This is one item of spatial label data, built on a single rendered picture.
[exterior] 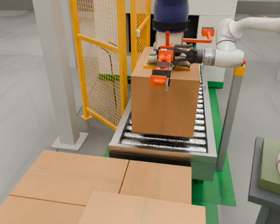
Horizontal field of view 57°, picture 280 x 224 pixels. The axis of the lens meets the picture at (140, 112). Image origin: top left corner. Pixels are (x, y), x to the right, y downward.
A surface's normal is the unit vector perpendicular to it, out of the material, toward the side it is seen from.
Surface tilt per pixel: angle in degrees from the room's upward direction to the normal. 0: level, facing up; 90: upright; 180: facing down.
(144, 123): 90
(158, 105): 90
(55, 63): 90
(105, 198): 0
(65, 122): 90
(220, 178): 0
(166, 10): 75
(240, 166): 0
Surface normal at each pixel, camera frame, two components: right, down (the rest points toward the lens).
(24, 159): 0.00, -0.86
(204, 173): -0.17, 0.50
